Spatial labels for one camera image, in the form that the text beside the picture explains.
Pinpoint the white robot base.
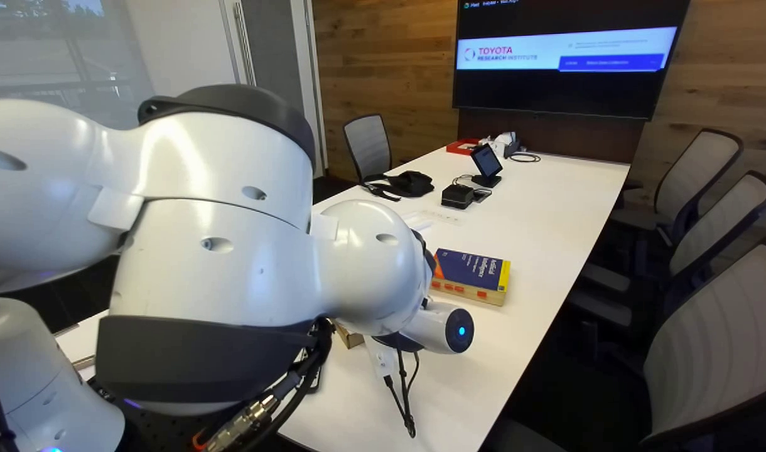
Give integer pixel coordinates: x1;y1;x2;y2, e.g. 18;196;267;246
0;298;125;452

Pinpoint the white device with cable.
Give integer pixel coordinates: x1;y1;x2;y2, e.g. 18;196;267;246
489;132;539;163

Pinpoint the wall mounted tv screen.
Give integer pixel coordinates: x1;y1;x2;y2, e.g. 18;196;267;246
451;0;691;122

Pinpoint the grey mesh chair middle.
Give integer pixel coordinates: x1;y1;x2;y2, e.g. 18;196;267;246
569;172;766;331

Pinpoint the red small box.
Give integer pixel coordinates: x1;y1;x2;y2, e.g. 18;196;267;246
446;142;476;157

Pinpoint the grey mesh chair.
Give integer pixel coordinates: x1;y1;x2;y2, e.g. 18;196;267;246
569;172;766;331
613;128;743;245
481;242;766;452

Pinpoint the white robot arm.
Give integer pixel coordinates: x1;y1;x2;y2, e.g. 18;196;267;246
0;85;474;413

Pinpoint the grey chair at table end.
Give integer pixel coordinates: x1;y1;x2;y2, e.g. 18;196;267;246
343;114;391;182

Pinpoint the black square device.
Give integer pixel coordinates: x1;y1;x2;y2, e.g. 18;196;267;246
442;183;474;208

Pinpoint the grey mesh chair near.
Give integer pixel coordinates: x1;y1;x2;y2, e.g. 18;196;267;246
481;242;766;452

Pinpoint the wall whiteboard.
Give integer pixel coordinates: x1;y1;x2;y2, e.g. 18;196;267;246
0;0;154;128

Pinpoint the blue and yellow book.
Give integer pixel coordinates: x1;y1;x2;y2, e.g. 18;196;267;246
432;250;513;308

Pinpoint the grey mesh chair far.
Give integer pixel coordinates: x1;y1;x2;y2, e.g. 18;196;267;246
613;128;743;245

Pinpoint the small tablet on stand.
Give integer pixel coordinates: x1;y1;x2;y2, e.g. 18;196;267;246
473;147;503;188

